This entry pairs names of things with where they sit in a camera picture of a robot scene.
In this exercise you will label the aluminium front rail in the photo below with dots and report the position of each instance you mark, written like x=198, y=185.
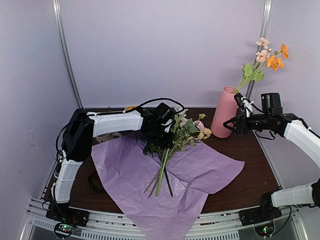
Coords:
x=286, y=224

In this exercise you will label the left aluminium frame post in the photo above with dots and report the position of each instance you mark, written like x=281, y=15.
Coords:
x=65, y=52

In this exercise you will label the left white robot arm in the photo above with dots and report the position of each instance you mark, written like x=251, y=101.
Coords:
x=77, y=135

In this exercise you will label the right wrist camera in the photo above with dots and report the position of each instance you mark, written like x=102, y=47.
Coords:
x=271, y=103

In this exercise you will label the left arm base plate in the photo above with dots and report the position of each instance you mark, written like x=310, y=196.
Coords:
x=65, y=214

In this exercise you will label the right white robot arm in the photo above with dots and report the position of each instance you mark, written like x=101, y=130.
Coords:
x=295, y=130

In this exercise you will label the black printed ribbon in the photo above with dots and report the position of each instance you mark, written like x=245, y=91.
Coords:
x=92, y=184

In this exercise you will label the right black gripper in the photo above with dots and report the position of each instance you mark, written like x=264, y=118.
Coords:
x=237, y=120

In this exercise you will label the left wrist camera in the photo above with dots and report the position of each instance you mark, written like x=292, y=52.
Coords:
x=163, y=113

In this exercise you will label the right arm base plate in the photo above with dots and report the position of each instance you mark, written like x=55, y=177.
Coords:
x=258, y=215

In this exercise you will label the pink cylindrical vase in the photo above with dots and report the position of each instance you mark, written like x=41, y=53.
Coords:
x=226, y=110

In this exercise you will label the white floral mug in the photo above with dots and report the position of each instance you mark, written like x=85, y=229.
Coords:
x=107, y=137

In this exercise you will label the mug with yellow interior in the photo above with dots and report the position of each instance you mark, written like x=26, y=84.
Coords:
x=132, y=107

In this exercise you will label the purple tissue paper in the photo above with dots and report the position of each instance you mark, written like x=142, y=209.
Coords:
x=125, y=172

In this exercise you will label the pink and yellow roses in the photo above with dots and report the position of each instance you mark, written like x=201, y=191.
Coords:
x=187, y=132

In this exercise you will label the peach blossom fuzzy stem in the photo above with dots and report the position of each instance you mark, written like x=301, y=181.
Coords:
x=253, y=72

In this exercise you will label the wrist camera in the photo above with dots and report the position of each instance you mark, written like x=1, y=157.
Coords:
x=271, y=103
x=163, y=113

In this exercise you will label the fuzzy green orange flower stem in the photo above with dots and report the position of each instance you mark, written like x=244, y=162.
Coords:
x=275, y=60

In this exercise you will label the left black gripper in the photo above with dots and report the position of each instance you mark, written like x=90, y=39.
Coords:
x=167, y=143

